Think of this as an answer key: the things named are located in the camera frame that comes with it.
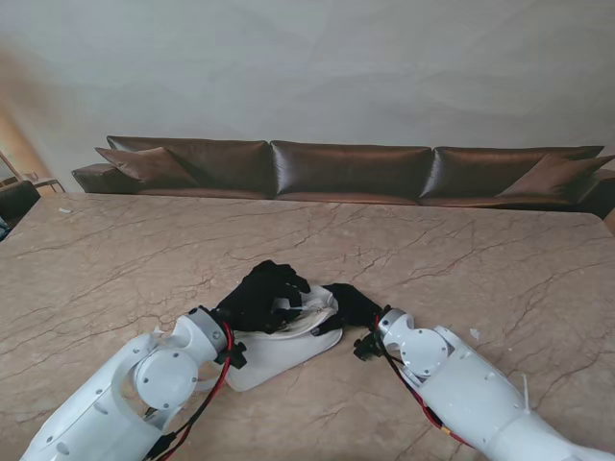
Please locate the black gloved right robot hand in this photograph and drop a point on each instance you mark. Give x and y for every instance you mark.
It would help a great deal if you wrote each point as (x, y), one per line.
(351, 307)

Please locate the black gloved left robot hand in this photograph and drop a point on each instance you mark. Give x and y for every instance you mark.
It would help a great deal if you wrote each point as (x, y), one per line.
(259, 300)

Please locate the white zip tie loop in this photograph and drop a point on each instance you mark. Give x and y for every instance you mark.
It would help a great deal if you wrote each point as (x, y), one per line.
(300, 306)

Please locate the cream white cosmetics bag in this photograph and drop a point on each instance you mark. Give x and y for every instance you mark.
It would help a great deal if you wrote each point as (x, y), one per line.
(288, 355)

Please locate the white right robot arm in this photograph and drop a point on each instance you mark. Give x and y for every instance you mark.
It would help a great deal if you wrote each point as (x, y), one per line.
(466, 394)

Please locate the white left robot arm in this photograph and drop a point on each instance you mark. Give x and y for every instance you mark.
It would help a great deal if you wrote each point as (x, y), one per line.
(130, 394)

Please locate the brown leather sofa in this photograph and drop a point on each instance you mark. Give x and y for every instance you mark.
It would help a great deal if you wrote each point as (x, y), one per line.
(351, 168)

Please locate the brown sofa cushion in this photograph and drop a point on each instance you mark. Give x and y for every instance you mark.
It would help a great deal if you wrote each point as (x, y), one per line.
(144, 165)
(557, 175)

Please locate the small wooden side table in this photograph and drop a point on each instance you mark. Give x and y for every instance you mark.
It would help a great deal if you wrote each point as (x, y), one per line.
(48, 184)

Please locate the dark armchair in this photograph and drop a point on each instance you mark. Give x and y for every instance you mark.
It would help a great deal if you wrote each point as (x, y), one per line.
(17, 197)

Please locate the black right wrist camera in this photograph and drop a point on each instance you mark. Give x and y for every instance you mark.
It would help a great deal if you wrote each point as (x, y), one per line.
(367, 348)

